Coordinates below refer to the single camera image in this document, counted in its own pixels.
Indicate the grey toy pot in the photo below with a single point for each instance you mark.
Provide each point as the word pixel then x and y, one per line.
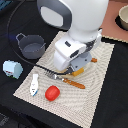
pixel 31 46

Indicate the fork with orange handle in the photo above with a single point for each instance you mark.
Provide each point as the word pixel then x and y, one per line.
pixel 65 80

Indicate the black table cloth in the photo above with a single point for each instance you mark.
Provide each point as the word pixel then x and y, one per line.
pixel 112 108

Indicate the red toy tomato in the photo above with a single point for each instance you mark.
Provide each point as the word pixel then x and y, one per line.
pixel 52 93

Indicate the beige woven placemat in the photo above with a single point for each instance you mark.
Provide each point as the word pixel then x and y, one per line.
pixel 73 104

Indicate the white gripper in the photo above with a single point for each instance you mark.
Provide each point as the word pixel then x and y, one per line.
pixel 73 55

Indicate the beige bowl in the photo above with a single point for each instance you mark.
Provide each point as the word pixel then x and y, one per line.
pixel 123 14

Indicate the yellow toy bread loaf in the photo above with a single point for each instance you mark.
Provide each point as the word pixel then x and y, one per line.
pixel 76 73

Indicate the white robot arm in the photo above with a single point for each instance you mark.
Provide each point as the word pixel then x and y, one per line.
pixel 82 20

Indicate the light blue toy carton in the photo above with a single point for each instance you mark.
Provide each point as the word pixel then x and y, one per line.
pixel 12 68

